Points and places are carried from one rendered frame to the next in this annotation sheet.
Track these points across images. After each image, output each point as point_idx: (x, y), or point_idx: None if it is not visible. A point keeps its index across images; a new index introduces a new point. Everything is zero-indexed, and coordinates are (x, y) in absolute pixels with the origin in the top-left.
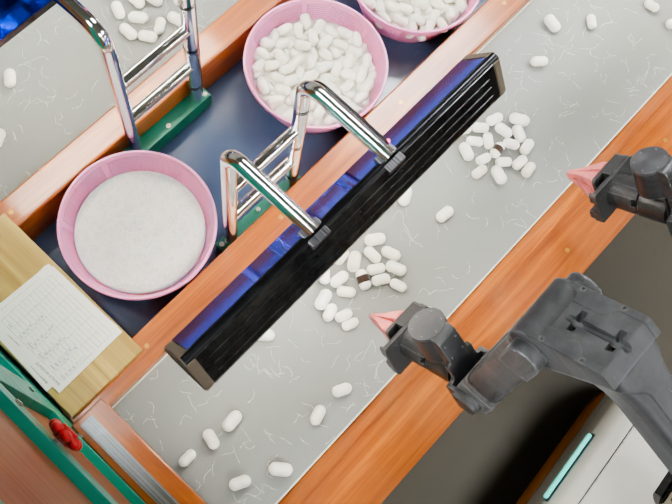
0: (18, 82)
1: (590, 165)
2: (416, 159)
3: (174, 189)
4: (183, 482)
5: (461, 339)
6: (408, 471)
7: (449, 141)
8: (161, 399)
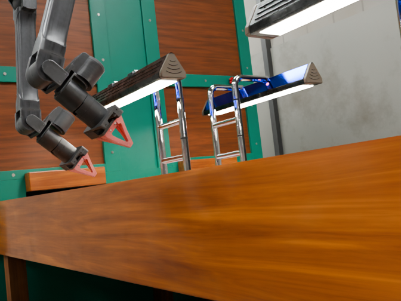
0: None
1: (125, 125)
2: (133, 78)
3: None
4: (61, 169)
5: (52, 112)
6: (15, 199)
7: (139, 80)
8: None
